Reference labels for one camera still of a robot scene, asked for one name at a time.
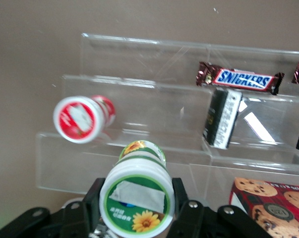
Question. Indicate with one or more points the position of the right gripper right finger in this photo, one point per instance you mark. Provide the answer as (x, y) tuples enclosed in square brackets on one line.
[(203, 220)]

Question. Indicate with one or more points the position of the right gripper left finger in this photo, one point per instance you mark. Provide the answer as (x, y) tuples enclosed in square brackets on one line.
[(65, 220)]

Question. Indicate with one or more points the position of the green gum bottle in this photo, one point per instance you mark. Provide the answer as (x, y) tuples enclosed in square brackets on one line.
[(139, 198)]

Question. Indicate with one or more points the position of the red gum bottle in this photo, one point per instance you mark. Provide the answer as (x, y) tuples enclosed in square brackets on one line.
[(76, 120)]

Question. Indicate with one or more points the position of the red cookie box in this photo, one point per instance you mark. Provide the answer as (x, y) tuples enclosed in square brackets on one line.
[(270, 210)]

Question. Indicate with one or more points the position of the clear acrylic stepped stand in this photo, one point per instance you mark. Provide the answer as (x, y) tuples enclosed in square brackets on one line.
[(151, 119)]

